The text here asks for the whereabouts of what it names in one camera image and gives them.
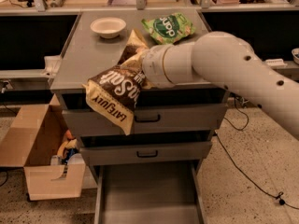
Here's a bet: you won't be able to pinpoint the brown chip bag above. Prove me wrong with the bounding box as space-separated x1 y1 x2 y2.
83 29 151 135

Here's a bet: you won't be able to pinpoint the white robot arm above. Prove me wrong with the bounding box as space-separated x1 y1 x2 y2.
142 32 299 138

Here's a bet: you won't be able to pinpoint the top grey drawer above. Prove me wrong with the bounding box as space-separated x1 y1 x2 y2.
63 104 227 137

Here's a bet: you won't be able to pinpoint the grey drawer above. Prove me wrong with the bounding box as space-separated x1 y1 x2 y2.
80 142 211 166
63 104 227 137
94 161 207 224

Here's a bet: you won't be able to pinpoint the middle grey drawer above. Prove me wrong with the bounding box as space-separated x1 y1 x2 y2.
80 142 211 166

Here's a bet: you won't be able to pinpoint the grey drawer cabinet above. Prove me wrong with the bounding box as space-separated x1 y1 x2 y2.
50 8 239 224

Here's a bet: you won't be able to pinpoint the green chip bag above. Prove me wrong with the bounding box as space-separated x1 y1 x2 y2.
141 12 195 45

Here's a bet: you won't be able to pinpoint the bottom grey drawer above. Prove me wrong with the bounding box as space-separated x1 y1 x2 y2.
94 161 207 224

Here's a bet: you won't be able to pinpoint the white bowl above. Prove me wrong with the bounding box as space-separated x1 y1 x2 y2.
90 17 126 39

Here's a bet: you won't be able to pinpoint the items inside cardboard box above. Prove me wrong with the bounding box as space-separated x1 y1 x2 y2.
50 130 78 165

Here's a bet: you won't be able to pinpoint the cardboard box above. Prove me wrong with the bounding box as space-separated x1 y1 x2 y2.
0 97 85 201

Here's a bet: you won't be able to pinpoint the white power strip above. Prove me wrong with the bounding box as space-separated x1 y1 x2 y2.
264 59 287 68

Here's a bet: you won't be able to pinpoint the black floor cable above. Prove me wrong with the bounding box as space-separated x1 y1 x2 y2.
214 96 299 211

